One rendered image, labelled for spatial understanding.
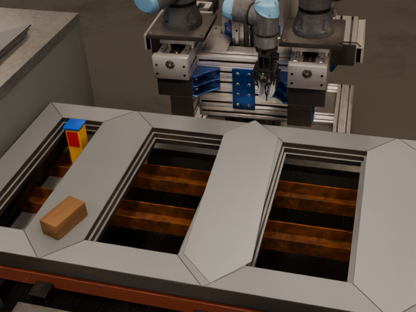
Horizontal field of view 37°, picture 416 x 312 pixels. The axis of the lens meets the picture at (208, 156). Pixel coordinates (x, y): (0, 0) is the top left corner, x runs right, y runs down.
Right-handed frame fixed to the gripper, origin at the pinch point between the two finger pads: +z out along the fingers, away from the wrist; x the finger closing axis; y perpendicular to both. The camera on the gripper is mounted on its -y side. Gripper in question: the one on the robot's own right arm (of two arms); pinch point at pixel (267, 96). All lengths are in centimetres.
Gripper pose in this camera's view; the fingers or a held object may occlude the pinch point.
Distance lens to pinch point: 215.6
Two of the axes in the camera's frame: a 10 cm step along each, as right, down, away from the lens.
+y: -2.6, 5.8, -7.8
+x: 9.6, 1.2, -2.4
